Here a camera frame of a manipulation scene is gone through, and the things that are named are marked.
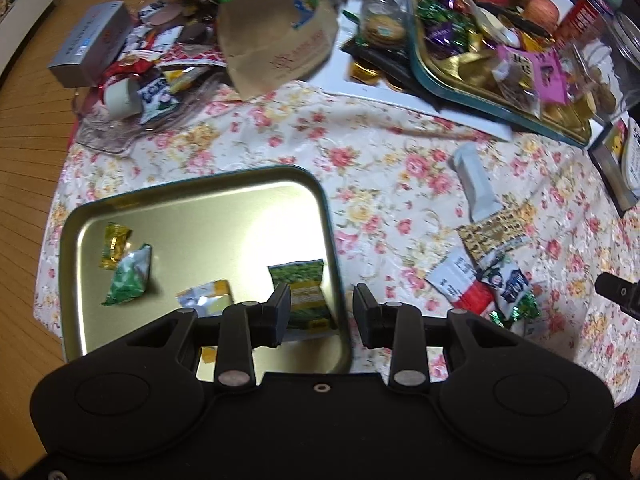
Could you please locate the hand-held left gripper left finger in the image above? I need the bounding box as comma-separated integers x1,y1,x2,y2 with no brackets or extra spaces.
125,282,292,393

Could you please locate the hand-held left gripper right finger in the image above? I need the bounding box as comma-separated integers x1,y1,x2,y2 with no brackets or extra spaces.
352,284,516,393

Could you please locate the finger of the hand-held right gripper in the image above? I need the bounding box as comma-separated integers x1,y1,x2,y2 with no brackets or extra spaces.
595,272,640,317

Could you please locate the green and yellow snack packet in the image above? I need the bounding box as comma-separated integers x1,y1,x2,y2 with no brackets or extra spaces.
267,258,337,331

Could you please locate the silver and yellow snack packet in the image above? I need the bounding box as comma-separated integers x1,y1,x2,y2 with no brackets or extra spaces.
176,279,235,318

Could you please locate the red and white snack packet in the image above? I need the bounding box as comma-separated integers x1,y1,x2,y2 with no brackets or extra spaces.
425,250,496,316

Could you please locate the green foil candy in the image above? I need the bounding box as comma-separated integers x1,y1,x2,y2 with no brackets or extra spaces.
487,292,541,328

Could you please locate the gold and teal tin tray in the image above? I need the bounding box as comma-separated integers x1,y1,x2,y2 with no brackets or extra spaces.
57,164,353,376

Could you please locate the blue and white snack packet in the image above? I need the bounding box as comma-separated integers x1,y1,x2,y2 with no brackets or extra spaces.
477,252,533,318

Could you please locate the leopard print snack packet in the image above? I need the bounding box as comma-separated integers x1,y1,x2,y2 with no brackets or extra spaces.
457,200,533,263

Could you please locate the white and green snack packet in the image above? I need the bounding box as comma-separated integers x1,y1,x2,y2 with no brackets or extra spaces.
101,243,153,307

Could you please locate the clear packet of dark snacks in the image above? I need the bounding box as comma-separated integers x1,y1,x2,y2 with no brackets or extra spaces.
492,57,543,116

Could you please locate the picture card with yellow figure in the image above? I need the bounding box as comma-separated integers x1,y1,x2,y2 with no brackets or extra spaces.
587,117,640,218

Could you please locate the floral tablecloth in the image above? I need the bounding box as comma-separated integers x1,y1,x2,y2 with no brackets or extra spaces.
32,80,640,406

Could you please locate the white remote control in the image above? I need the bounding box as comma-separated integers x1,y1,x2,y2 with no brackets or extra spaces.
622,120,640,196

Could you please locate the grey snack packet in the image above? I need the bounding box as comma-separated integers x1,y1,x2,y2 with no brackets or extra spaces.
452,142,501,223

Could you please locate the glass jar of walnuts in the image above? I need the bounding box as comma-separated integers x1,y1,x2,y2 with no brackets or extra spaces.
565,10,640,121

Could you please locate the pink snack packet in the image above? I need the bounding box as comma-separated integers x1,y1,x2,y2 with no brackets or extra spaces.
495,45,568,106

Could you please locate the large teal and gold tin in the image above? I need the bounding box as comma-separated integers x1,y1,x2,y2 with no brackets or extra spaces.
407,0,593,150

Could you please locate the small gold foil candy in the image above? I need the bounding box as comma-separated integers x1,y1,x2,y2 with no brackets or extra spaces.
350,60,381,86

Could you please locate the glass dish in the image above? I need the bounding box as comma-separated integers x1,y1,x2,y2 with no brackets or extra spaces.
70,60,226,153

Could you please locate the white tape roll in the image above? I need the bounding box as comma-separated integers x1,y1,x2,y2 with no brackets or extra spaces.
103,77,146,118

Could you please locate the kraft paper bag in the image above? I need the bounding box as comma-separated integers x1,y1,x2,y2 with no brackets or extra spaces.
132,0,338,103

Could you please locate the red can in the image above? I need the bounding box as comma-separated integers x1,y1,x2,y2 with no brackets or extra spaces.
552,0,608,48

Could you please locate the pile of mixed snack packets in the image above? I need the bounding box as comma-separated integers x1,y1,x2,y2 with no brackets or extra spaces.
100,0,226,126

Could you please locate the clear jar of cookies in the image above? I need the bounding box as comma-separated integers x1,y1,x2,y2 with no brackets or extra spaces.
360,0,416,51

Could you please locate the pile of foil candies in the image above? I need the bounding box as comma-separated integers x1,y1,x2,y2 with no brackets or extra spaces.
415,0,496,61

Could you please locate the grey cardboard box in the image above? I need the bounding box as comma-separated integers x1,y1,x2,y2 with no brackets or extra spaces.
47,1,133,88

